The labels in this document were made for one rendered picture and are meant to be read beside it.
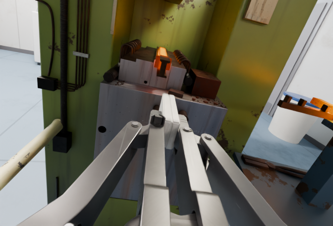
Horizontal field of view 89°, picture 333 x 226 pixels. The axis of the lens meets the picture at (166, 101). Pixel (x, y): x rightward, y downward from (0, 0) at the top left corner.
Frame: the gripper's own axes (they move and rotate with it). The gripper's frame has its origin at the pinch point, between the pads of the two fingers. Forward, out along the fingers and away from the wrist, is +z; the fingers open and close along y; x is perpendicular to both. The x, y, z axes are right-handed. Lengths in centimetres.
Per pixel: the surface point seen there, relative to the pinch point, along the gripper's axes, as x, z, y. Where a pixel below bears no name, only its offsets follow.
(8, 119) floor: -99, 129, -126
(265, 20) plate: 20, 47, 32
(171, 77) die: -4.0, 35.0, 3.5
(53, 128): -36, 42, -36
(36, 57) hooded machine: -84, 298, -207
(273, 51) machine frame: 11, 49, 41
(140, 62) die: -1.7, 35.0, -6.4
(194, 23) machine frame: 16, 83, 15
